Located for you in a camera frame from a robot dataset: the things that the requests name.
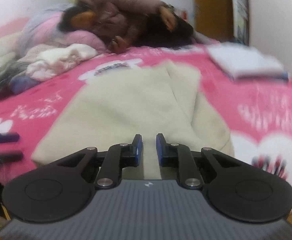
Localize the beige zip-up jacket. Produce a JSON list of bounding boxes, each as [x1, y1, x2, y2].
[[32, 61, 234, 179]]

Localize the grey sweater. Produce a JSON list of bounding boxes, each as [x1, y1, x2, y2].
[[0, 60, 31, 100]]

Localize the blue denim jeans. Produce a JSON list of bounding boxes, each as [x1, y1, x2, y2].
[[8, 76, 40, 95]]

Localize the white pale pink garment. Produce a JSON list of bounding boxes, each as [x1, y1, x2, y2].
[[25, 61, 57, 82]]

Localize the white padded headboard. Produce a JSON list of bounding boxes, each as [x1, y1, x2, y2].
[[0, 17, 31, 78]]

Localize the pink checkered knit blanket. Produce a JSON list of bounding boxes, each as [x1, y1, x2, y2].
[[17, 44, 57, 63]]

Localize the cream fleece garment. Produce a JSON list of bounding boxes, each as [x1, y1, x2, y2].
[[37, 43, 98, 71]]

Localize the pink floral bed blanket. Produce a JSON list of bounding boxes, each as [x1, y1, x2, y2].
[[0, 46, 292, 185]]

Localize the folded white towel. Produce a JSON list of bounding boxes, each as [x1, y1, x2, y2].
[[206, 42, 289, 81]]

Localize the pink grey rolled duvet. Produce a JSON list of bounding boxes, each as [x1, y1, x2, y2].
[[15, 3, 106, 57]]

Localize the person in mauve puffer coat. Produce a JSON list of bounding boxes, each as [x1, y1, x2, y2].
[[58, 0, 194, 54]]

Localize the brown wooden door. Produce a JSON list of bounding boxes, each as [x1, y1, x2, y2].
[[195, 0, 234, 42]]

